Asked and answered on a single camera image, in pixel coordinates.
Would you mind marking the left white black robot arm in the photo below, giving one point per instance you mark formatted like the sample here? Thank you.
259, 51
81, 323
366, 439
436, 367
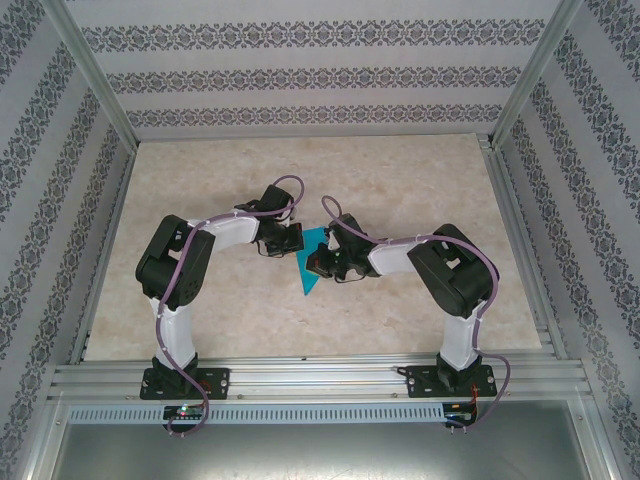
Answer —
172, 330

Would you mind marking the aluminium frame post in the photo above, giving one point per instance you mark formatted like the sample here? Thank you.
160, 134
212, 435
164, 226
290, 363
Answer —
95, 75
535, 75

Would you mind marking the long aluminium base rail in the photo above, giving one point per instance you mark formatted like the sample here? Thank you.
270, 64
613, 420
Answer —
320, 375

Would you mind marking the aluminium side rail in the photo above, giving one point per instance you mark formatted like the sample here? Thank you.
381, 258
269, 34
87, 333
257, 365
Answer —
100, 260
525, 250

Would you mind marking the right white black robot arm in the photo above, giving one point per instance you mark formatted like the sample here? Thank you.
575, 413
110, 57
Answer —
460, 340

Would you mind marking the blue paper sheet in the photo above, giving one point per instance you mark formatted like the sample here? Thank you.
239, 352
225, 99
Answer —
307, 280

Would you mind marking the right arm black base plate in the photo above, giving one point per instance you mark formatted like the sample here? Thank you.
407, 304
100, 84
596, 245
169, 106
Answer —
420, 382

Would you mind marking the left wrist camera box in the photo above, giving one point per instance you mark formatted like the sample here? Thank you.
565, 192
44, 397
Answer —
294, 237

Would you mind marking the grey metal sheet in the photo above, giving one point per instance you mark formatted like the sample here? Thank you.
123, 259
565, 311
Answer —
320, 455

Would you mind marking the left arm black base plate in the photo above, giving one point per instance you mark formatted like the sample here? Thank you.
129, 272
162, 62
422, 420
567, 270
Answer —
215, 382

